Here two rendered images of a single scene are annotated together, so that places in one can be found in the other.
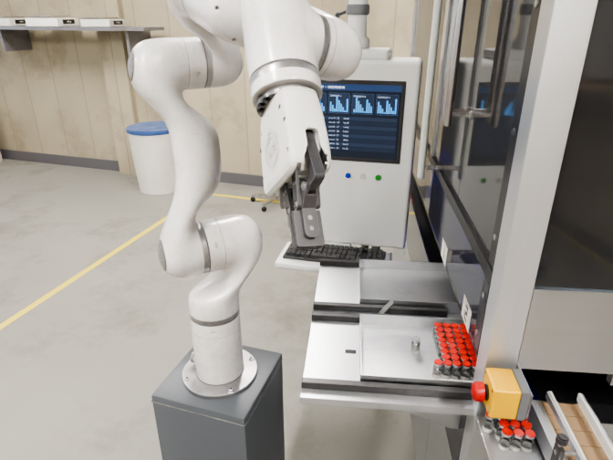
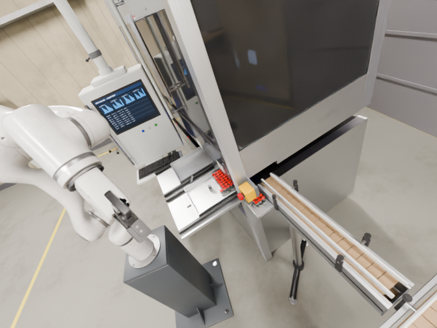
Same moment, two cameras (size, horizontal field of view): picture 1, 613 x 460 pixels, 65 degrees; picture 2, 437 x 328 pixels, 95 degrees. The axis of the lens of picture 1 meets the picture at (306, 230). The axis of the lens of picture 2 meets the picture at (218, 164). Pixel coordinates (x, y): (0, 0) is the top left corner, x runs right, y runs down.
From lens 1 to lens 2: 0.21 m
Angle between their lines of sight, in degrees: 22
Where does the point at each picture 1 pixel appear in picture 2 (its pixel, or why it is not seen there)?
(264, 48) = (48, 163)
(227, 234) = not seen: hidden behind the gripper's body
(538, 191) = (220, 118)
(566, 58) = (201, 61)
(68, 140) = not seen: outside the picture
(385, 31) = (116, 46)
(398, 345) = (204, 191)
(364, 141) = (140, 113)
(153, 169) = not seen: hidden behind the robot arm
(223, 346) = (139, 245)
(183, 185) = (67, 204)
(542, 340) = (250, 165)
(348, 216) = (154, 146)
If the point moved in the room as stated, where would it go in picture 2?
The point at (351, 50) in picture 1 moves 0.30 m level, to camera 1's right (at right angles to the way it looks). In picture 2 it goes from (101, 125) to (210, 66)
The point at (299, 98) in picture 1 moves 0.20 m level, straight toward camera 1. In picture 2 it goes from (89, 180) to (101, 268)
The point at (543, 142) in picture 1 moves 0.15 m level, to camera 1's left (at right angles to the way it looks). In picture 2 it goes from (212, 99) to (178, 120)
